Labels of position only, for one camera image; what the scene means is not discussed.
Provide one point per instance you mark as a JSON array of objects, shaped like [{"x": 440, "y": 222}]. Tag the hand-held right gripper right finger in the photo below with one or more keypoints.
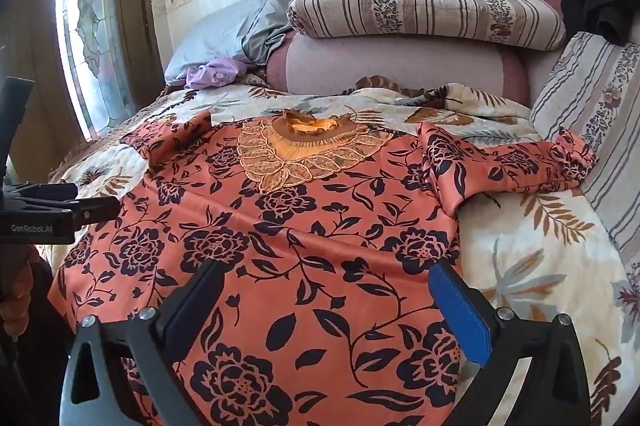
[{"x": 462, "y": 316}]

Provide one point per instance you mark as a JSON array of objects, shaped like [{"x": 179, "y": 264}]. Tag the person's left hand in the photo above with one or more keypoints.
[{"x": 17, "y": 296}]

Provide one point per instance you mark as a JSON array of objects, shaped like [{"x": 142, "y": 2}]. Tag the purple floral cloth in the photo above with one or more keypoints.
[{"x": 215, "y": 73}]

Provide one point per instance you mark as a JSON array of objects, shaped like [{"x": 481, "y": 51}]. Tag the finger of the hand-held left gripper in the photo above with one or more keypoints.
[
  {"x": 47, "y": 193},
  {"x": 95, "y": 209}
]

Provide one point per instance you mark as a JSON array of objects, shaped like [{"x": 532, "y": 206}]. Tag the stained glass window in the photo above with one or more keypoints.
[{"x": 95, "y": 30}]

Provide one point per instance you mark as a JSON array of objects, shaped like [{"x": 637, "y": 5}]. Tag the grey pillow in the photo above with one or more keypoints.
[{"x": 220, "y": 35}]

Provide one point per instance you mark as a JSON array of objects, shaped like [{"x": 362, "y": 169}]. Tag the pink bolster cushion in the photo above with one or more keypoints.
[{"x": 390, "y": 60}]

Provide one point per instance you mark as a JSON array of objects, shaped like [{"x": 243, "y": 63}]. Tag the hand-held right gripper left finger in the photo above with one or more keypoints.
[{"x": 184, "y": 317}]

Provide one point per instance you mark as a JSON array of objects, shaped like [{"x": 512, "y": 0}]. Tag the orange floral garment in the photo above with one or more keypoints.
[{"x": 310, "y": 231}]

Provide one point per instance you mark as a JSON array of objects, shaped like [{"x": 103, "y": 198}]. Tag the striped floral cushion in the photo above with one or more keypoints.
[{"x": 600, "y": 105}]

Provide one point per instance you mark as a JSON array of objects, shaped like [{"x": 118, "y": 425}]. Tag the striped floral bolster pillow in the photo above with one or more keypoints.
[{"x": 425, "y": 10}]

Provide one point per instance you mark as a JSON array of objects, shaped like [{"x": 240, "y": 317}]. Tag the leaf print blanket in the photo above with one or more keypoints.
[{"x": 525, "y": 246}]

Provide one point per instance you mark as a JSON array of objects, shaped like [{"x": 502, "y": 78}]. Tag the brown wooden window frame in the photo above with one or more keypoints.
[{"x": 132, "y": 5}]

